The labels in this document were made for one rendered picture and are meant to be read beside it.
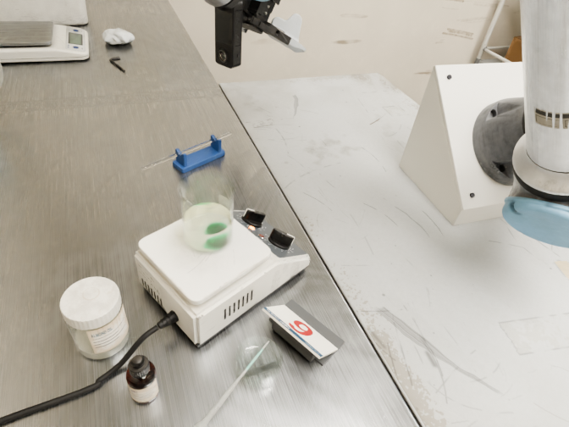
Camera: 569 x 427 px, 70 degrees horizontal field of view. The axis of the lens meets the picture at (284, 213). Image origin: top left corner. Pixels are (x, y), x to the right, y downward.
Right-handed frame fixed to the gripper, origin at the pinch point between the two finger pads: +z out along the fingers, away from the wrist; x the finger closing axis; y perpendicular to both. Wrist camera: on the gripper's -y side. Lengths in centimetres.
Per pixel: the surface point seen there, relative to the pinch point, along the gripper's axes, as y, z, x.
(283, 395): -41, -34, -42
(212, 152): -24.4, -10.6, -3.8
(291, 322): -35, -30, -38
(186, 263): -33, -38, -26
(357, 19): 43, 115, 39
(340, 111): -5.7, 19.7, -11.9
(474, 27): 75, 171, -1
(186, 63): -10.5, 13.0, 32.2
